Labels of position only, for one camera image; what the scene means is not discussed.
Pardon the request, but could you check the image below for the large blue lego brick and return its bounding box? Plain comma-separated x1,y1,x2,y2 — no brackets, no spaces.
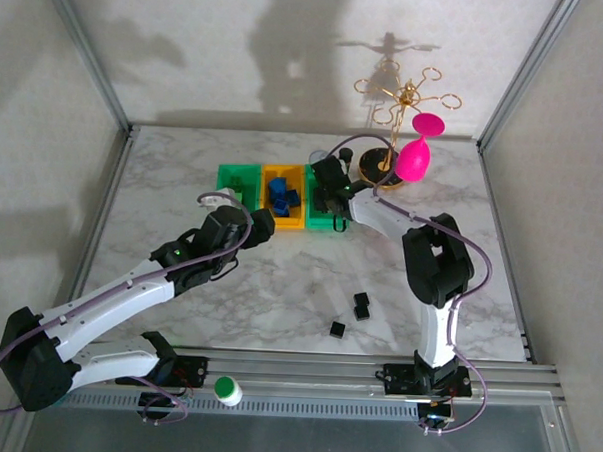
267,174,290,199

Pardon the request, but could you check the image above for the yellow plastic bin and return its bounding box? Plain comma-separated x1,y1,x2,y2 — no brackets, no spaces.
257,162,308,231

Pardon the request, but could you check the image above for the green plastic bin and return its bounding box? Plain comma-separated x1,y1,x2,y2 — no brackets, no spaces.
300,163,353,233
215,161,263,218

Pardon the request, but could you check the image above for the pink plastic wine glass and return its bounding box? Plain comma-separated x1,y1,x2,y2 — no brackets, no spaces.
392,111,447,186

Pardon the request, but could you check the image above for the white bottle green cap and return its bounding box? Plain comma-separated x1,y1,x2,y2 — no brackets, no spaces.
212,374,245,409

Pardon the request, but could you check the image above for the gold wire glass rack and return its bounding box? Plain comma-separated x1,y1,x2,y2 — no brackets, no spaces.
349,57,465,194

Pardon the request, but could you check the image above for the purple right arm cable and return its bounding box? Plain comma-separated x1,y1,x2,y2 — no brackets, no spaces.
321,131,499,438

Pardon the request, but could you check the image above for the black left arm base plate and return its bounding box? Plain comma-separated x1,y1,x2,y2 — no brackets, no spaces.
114,351,211,389

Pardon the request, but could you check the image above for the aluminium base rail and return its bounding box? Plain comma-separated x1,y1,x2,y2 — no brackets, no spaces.
15,341,562,431

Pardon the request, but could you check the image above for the slotted grey cable duct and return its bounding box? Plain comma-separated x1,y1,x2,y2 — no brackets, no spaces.
57,388,420,425

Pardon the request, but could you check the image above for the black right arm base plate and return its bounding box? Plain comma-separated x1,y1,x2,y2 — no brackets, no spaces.
381,362,475,400

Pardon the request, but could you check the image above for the aluminium frame post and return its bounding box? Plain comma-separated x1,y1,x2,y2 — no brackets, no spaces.
32,0,142,135
477,0,578,154

